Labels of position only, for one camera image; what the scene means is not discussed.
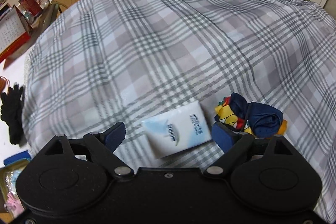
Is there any desk calendar red base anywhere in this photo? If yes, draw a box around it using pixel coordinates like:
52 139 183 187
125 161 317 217
0 6 33 62

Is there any black knitted glove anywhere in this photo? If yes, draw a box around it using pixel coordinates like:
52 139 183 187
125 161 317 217
1 84 25 145

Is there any blue foam strip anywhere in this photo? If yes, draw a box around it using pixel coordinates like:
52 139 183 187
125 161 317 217
3 150 31 166

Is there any grey plaid bedsheet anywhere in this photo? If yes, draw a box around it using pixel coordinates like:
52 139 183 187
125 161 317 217
23 0 335 223

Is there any colourful navy yellow sock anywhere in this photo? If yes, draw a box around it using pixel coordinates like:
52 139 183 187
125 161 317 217
215 93 288 139

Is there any gold metal tin tray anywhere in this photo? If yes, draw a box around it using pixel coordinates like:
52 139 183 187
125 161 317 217
1 159 30 219

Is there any pink knitted pouch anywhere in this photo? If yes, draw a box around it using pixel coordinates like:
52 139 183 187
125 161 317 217
4 192 25 218

